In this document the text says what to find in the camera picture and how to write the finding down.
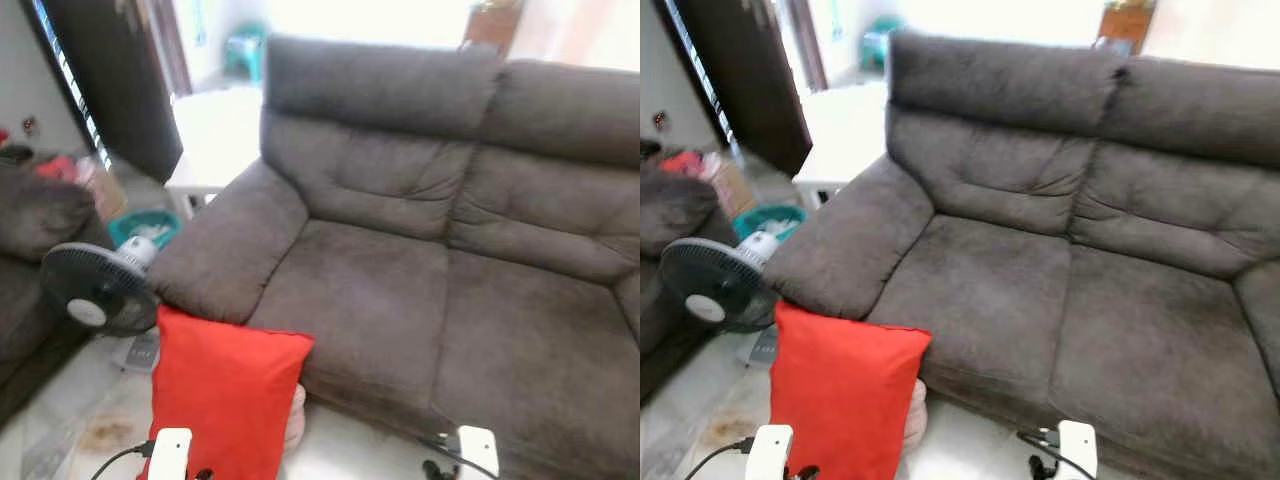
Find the teal basket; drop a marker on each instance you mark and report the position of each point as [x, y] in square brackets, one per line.
[775, 216]
[130, 228]

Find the dark grey two-seat sofa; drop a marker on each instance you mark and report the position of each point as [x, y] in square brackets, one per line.
[1050, 250]
[420, 250]

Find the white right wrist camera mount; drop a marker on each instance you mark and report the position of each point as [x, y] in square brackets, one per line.
[479, 450]
[1077, 447]

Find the black floor fan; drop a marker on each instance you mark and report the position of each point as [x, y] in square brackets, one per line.
[95, 290]
[715, 285]

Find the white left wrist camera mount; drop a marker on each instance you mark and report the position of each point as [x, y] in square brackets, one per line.
[170, 452]
[770, 450]

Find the cardboard box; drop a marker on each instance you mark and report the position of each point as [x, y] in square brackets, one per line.
[732, 187]
[102, 188]

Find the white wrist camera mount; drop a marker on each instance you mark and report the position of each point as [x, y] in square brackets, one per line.
[1077, 447]
[479, 450]
[770, 450]
[170, 452]

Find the pink packages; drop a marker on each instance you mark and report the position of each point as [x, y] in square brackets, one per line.
[56, 168]
[685, 161]

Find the red pillow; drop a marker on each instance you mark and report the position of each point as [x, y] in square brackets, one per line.
[225, 390]
[845, 385]

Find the white low table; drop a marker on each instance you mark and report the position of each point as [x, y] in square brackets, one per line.
[215, 140]
[845, 135]

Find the teal plastic stool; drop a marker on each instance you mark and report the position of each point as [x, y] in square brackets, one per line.
[881, 42]
[245, 52]

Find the dark door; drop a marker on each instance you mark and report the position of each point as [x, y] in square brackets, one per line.
[120, 80]
[750, 75]

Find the dark grey long sofa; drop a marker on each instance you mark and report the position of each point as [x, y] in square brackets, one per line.
[670, 210]
[35, 215]

